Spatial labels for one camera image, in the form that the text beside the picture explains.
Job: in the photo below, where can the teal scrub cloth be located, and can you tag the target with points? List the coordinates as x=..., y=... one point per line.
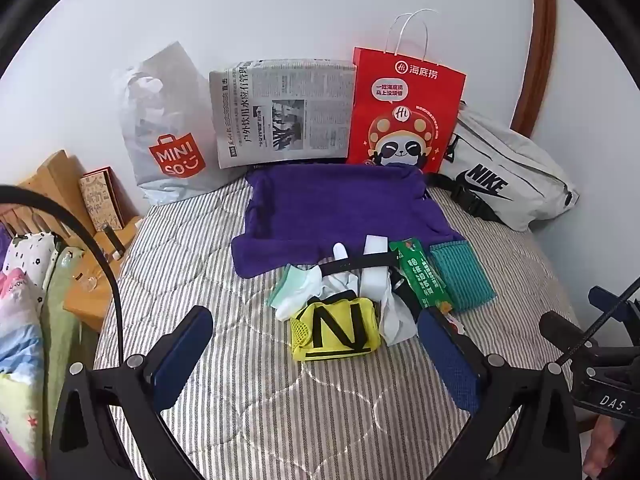
x=460, y=280

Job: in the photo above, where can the small black device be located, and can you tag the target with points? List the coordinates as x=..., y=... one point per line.
x=114, y=242

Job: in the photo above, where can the green snack packet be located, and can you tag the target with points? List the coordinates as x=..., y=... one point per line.
x=420, y=275

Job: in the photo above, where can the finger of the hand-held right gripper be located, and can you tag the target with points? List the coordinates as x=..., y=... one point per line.
x=565, y=332
x=602, y=297

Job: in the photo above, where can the colourful printed quilt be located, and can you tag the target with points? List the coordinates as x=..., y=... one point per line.
x=20, y=350

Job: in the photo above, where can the wooden nightstand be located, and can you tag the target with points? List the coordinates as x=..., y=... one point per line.
x=85, y=305

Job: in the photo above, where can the white floral cloth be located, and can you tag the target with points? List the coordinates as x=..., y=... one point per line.
x=30, y=255

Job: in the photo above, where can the person's right hand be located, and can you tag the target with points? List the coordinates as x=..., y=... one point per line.
x=605, y=445

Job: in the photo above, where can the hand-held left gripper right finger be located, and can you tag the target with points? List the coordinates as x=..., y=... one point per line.
x=445, y=355

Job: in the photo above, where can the red paper gift bag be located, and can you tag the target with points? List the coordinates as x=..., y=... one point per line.
x=410, y=90

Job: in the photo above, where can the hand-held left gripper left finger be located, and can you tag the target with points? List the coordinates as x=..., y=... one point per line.
x=182, y=355

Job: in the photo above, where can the white foam sponge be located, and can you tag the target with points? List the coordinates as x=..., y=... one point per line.
x=375, y=290

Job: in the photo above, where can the yellow pouch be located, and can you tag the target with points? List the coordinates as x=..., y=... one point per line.
x=367, y=325

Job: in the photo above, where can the wooden door frame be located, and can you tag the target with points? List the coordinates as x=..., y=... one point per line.
x=542, y=35

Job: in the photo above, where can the clear plastic piece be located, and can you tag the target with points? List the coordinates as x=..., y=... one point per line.
x=90, y=280

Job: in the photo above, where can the patterned book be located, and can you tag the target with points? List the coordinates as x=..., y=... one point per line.
x=100, y=200

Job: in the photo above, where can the purple towel tray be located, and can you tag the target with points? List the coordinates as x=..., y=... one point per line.
x=340, y=205

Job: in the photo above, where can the white paper towel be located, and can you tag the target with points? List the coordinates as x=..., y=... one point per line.
x=395, y=325

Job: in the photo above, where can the white plastic shopping bag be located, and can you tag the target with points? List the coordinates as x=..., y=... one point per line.
x=165, y=110

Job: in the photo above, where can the mint and white sock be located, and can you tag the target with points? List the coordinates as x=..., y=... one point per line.
x=287, y=282

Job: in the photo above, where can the folded newspaper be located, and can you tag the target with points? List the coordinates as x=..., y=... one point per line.
x=300, y=110

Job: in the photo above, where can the striped bed quilt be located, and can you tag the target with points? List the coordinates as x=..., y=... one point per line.
x=280, y=410

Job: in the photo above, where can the white sling bag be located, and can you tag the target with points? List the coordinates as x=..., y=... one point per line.
x=520, y=160

